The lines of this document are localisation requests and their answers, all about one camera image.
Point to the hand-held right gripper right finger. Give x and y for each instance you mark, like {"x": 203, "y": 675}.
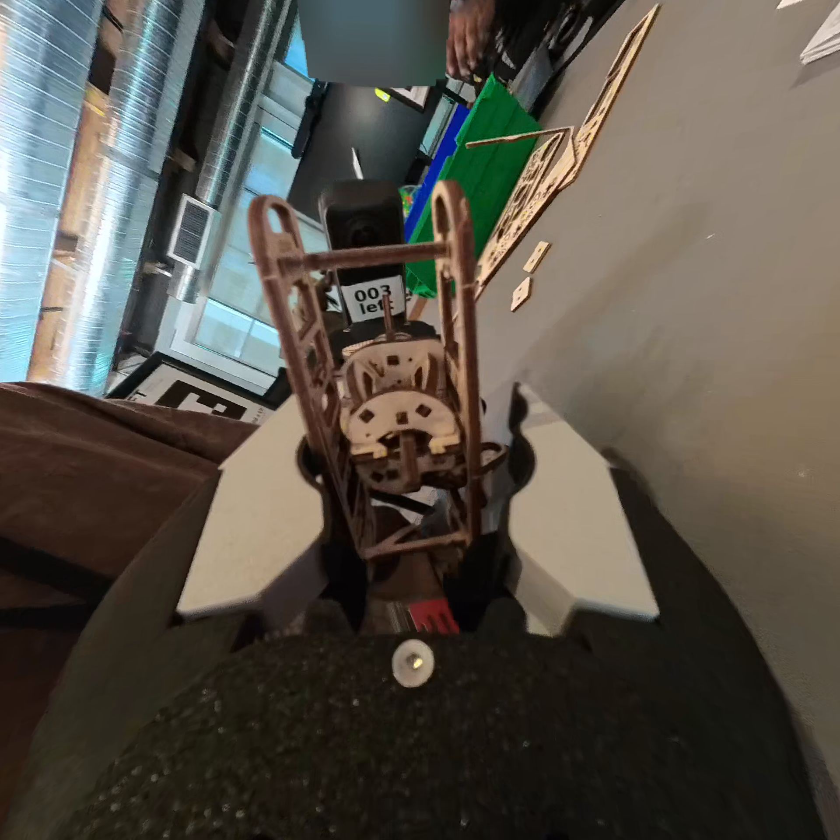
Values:
{"x": 577, "y": 525}

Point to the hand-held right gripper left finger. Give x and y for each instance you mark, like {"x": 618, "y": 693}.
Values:
{"x": 256, "y": 525}

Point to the wooden mechanical model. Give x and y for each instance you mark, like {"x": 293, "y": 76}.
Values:
{"x": 394, "y": 420}

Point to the grey desk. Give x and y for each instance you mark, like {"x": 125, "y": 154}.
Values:
{"x": 689, "y": 295}

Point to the colourful round container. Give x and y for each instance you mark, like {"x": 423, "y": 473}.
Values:
{"x": 410, "y": 197}

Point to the blue plastic board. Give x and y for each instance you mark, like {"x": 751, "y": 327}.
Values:
{"x": 423, "y": 197}

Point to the glass window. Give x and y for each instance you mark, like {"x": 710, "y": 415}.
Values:
{"x": 243, "y": 275}

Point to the black and white framed poster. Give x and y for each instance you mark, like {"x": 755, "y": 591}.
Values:
{"x": 190, "y": 394}

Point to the green plastic box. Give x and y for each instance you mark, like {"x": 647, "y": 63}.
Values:
{"x": 499, "y": 164}

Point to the wide wooden puzzle sheet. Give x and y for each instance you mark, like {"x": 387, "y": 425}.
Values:
{"x": 525, "y": 197}

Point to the white air vent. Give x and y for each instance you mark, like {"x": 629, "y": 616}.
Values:
{"x": 191, "y": 229}

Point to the small wooden puzzle piece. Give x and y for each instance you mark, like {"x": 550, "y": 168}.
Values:
{"x": 522, "y": 294}
{"x": 537, "y": 256}

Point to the thin wooden strip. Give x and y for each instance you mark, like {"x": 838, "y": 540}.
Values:
{"x": 518, "y": 138}

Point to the long wooden puzzle sheet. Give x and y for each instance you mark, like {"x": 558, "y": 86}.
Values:
{"x": 613, "y": 85}

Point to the white paper sheet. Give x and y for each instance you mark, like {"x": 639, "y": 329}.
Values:
{"x": 823, "y": 33}

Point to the narrow silver air duct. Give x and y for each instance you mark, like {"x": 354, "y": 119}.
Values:
{"x": 243, "y": 98}

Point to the wide silver air duct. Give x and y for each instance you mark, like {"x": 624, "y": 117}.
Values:
{"x": 65, "y": 164}

